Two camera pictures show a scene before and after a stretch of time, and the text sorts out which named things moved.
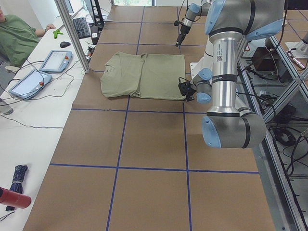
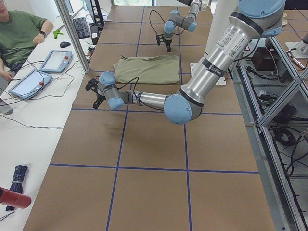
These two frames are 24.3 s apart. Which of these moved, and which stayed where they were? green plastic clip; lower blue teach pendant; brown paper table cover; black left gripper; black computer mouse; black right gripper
Moved: black right gripper; black left gripper
Stayed: lower blue teach pendant; green plastic clip; black computer mouse; brown paper table cover
